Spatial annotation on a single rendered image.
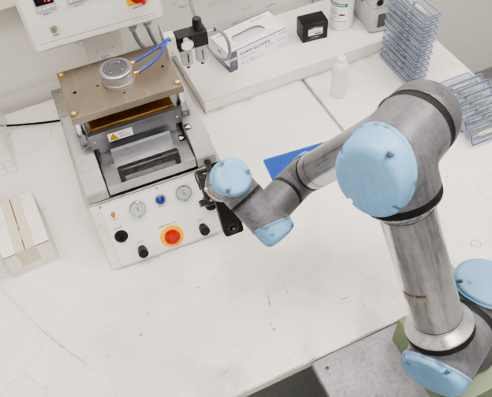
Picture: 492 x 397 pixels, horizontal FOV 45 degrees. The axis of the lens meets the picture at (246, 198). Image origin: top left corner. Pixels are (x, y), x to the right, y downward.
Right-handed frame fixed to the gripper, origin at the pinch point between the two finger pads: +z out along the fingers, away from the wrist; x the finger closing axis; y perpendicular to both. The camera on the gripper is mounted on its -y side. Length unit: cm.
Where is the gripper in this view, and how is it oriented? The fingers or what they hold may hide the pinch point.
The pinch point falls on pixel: (214, 202)
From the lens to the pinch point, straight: 144.8
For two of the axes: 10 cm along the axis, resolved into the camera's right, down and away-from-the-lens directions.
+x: -9.3, 3.3, -2.0
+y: -3.4, -9.4, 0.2
